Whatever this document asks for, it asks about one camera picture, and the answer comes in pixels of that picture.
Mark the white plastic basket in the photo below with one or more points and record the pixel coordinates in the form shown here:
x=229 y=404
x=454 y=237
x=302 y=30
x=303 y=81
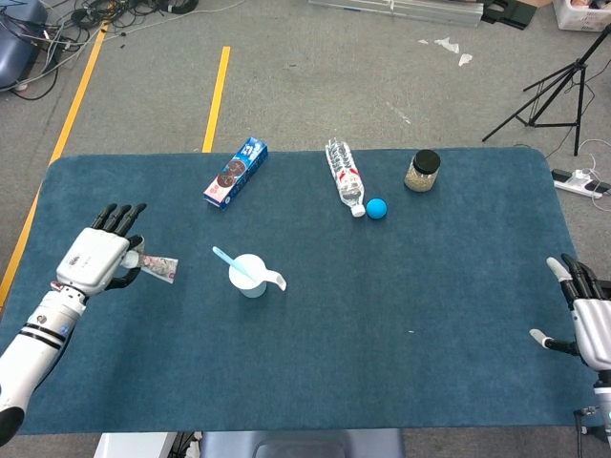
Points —
x=580 y=16

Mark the blue cookie box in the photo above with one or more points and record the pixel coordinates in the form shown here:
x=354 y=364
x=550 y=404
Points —
x=234 y=174

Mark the blue table carpet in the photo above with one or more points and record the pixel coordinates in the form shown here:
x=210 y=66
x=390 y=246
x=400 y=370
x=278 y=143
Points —
x=334 y=310

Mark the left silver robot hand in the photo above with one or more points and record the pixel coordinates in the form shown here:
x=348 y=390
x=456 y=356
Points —
x=90 y=260

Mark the clear plastic water bottle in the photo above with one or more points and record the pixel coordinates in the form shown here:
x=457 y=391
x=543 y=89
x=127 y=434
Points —
x=347 y=179

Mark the large white paper scrap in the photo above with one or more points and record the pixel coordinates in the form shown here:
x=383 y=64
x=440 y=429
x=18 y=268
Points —
x=448 y=44

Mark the glass jar with black lid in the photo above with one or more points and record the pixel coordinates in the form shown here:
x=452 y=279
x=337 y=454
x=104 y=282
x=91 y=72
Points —
x=422 y=174

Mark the black metal bracket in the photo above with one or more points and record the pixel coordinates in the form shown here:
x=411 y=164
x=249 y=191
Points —
x=511 y=14

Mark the blue foam ball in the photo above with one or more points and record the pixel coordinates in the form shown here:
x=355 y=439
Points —
x=376 y=208

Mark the light blue toothbrush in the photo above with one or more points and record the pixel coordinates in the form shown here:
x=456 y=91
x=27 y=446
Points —
x=229 y=260

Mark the blue-grey machine base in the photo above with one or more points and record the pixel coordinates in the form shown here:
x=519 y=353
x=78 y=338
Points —
x=14 y=52

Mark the black tripod stand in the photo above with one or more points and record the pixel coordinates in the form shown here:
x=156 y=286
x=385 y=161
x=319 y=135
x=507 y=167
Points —
x=581 y=64

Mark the blue-grey robot torso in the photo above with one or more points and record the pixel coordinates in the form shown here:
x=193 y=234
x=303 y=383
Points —
x=301 y=446

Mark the white floral toothpaste tube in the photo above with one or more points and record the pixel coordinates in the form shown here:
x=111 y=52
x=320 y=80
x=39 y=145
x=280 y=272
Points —
x=160 y=267

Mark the small white paper scrap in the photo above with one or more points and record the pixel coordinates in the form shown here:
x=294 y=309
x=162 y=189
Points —
x=465 y=59

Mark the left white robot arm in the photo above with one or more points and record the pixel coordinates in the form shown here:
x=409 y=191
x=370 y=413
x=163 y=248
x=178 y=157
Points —
x=33 y=348

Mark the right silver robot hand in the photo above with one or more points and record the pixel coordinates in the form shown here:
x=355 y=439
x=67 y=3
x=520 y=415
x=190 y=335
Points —
x=596 y=334

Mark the aluminium profile rails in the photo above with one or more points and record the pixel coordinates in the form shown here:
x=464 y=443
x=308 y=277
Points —
x=406 y=10

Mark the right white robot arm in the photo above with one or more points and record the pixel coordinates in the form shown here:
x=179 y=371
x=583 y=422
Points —
x=605 y=405

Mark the white power strip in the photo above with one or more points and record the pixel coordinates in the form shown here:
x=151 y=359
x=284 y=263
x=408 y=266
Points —
x=575 y=182

